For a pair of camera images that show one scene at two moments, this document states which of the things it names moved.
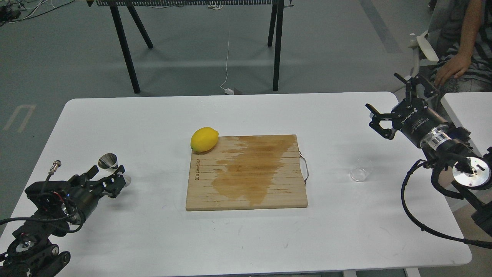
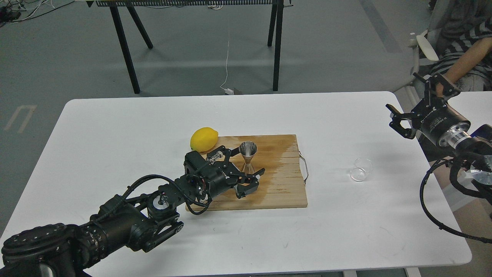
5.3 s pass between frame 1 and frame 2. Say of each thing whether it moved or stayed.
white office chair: stayed
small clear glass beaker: stayed
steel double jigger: moved
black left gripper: moved
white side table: stayed
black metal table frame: stayed
